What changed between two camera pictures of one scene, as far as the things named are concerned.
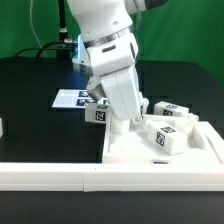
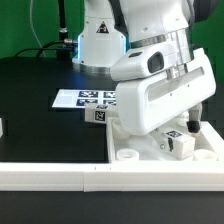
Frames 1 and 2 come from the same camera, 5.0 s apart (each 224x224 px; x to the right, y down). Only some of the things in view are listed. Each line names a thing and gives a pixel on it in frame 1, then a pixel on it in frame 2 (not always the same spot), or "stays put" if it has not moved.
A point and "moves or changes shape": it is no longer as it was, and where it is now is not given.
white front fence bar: (110, 178) stays put
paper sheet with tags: (72, 98) stays put
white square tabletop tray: (205, 146) moves or changes shape
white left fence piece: (1, 129) stays put
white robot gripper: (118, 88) -> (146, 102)
